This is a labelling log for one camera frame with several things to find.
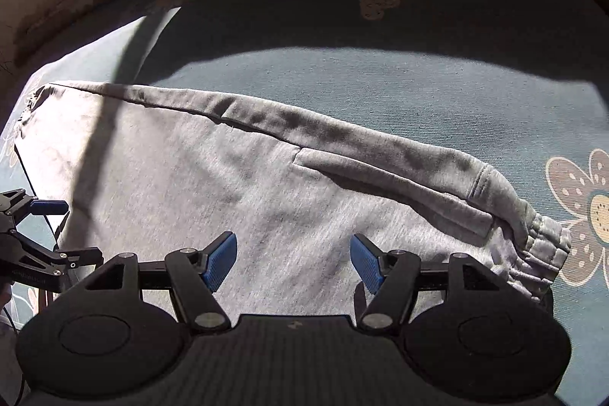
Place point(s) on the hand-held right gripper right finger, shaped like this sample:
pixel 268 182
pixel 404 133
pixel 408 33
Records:
pixel 367 263

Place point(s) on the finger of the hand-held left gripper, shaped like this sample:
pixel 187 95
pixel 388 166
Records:
pixel 50 206
pixel 76 257

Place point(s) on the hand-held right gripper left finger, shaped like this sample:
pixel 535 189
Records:
pixel 219 261

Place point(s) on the grey sweatpants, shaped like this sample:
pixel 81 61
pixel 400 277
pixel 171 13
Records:
pixel 214 177

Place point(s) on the blue printed bed sheet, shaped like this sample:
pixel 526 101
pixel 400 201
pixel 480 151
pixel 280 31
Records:
pixel 380 68

